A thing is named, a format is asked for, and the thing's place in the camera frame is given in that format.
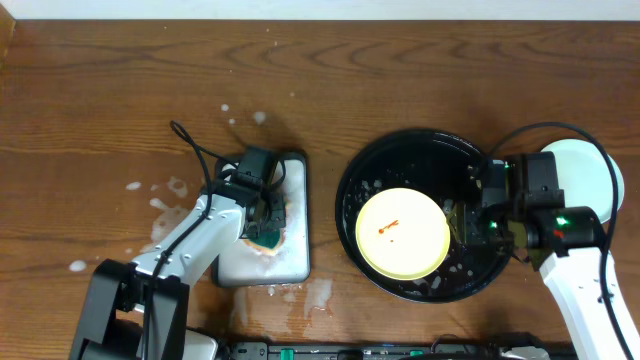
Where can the rectangular black soap tray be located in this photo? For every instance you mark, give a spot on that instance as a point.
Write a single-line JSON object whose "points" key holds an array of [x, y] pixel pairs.
{"points": [[239, 265]]}

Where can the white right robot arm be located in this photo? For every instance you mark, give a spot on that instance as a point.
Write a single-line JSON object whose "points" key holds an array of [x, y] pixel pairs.
{"points": [[585, 288]]}

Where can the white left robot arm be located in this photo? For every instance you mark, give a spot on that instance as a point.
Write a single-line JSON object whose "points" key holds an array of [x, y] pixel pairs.
{"points": [[138, 310]]}

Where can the yellow plate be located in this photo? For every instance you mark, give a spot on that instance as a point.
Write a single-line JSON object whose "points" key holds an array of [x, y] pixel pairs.
{"points": [[402, 234]]}

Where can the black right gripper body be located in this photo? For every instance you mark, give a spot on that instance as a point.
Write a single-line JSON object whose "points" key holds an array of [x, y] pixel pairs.
{"points": [[482, 217]]}

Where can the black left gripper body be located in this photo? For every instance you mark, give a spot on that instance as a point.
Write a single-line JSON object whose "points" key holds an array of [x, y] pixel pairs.
{"points": [[267, 217]]}

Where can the round black tray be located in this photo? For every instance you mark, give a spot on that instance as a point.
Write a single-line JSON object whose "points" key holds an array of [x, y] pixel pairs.
{"points": [[436, 164]]}

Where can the green and yellow sponge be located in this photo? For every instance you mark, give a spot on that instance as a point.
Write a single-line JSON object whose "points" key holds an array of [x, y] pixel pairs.
{"points": [[267, 243]]}

